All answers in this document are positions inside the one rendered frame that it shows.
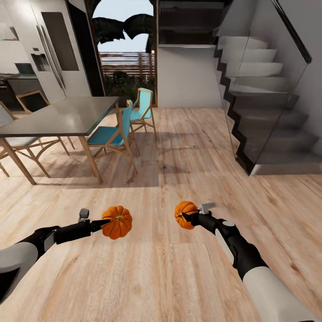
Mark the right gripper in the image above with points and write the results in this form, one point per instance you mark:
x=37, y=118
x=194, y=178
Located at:
x=198, y=218

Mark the stairs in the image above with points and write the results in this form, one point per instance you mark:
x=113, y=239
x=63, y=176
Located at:
x=259, y=60

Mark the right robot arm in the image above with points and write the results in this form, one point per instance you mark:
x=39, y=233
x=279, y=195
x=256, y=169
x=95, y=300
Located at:
x=273, y=301

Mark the oven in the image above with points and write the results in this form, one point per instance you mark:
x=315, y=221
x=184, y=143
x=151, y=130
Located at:
x=7, y=95

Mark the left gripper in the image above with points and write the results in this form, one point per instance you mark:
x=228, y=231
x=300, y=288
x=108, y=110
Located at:
x=84, y=229

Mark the pumpkin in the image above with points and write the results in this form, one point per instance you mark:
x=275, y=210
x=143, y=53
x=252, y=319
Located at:
x=120, y=222
x=188, y=208

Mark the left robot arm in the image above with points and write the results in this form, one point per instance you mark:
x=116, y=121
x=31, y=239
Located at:
x=18, y=259

